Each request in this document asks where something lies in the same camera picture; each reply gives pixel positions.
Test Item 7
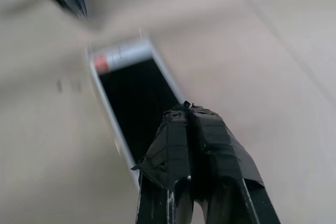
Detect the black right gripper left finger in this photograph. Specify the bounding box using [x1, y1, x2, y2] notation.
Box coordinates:
[131, 100, 194, 224]

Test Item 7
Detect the white smartphone with black screen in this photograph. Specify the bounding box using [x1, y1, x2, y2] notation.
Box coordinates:
[88, 39, 186, 184]

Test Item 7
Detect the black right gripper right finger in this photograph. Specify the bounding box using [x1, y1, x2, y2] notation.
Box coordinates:
[187, 104, 282, 224]

